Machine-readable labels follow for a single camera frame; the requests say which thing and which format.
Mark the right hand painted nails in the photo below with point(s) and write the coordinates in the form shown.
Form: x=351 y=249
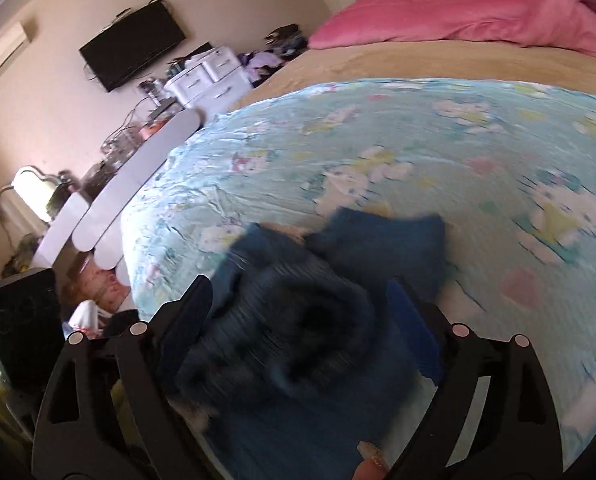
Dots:
x=373 y=465

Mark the cluttered glass side table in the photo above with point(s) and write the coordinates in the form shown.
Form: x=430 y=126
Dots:
x=151 y=113

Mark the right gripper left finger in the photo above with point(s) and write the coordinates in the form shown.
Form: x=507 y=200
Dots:
x=105 y=412

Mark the black wall television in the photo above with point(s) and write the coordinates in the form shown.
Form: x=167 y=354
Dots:
x=131 y=44

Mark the purple white clothes heap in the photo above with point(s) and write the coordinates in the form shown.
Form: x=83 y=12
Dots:
x=259 y=66

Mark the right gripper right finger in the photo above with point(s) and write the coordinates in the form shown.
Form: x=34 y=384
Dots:
x=518 y=434

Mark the blue denim pants lace hem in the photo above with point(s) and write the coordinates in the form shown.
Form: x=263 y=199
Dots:
x=300 y=358

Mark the Hello Kitty blue bedsheet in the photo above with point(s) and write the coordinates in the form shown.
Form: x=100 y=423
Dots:
x=509 y=166

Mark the white drawer chest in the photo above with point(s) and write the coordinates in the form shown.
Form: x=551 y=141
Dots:
x=211 y=83

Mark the pile of folded clothes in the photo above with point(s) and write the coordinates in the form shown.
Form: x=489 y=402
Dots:
x=286 y=42

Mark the pink duvet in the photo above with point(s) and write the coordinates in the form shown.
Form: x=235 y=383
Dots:
x=564 y=24

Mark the white bed footboard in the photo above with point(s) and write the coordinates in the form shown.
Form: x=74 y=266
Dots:
x=95 y=225

